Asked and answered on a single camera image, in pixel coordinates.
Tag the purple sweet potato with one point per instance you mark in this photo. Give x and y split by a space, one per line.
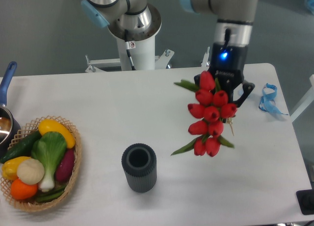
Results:
65 168

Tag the black device at edge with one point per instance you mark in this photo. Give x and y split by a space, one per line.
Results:
306 201

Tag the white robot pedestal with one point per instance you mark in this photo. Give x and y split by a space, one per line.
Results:
133 55

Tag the white garlic bulb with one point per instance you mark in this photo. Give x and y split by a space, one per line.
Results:
30 171

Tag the green pea pods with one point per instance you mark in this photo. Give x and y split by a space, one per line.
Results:
50 195

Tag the dark grey ribbed vase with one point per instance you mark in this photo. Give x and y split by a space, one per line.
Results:
139 163

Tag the woven wicker basket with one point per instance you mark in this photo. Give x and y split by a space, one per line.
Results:
29 205

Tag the yellow squash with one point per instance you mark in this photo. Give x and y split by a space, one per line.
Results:
49 125

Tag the green bok choy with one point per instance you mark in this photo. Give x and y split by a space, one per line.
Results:
49 151

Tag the blue object top right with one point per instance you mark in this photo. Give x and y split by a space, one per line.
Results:
309 4

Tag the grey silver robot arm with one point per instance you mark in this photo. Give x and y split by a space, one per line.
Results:
135 23

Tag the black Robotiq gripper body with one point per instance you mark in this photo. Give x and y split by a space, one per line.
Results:
227 65

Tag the blue handled saucepan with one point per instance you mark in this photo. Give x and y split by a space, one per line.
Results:
8 125

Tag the yellow bell pepper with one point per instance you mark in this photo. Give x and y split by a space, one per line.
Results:
9 168

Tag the green cucumber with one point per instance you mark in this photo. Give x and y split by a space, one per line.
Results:
21 148

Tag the white frame at right edge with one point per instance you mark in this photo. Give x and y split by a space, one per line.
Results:
304 102

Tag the orange fruit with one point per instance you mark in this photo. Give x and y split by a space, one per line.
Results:
22 191

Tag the red tulip bouquet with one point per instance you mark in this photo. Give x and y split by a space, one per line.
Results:
212 110

